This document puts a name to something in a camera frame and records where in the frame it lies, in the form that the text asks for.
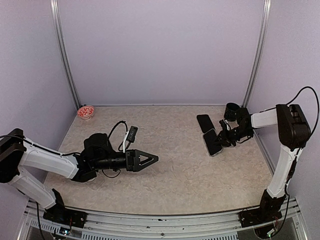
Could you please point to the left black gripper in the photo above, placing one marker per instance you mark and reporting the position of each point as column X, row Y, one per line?
column 133, row 155

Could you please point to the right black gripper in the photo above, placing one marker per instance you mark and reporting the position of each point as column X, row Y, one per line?
column 226, row 140

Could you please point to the clear magsafe case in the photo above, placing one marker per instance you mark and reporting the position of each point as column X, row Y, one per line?
column 213, row 155

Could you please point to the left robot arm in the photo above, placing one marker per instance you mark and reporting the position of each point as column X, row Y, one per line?
column 18, row 152

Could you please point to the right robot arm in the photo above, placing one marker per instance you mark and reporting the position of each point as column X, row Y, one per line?
column 293, row 133

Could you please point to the dark green cup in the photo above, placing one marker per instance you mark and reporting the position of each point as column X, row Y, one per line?
column 230, row 111

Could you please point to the red white patterned bowl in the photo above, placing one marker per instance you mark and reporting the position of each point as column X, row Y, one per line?
column 86, row 112

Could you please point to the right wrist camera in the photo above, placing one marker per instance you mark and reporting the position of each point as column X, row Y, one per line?
column 225, row 125

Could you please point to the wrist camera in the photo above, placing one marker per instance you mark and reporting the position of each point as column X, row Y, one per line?
column 129, row 138
column 225, row 125

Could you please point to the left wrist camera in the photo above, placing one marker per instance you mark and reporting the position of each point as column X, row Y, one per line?
column 129, row 138

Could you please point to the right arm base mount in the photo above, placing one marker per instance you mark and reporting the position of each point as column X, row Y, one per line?
column 269, row 209

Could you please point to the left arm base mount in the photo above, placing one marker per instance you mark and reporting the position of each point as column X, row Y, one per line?
column 58, row 213

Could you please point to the front aluminium rail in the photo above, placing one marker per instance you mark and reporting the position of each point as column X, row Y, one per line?
column 100, row 225

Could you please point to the right aluminium frame post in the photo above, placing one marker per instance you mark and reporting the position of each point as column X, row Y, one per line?
column 258, row 52

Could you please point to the aluminium frame post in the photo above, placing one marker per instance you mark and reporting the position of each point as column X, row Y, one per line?
column 258, row 52
column 54, row 5

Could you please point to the left aluminium frame post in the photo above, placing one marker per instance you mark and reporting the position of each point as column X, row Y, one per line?
column 54, row 5

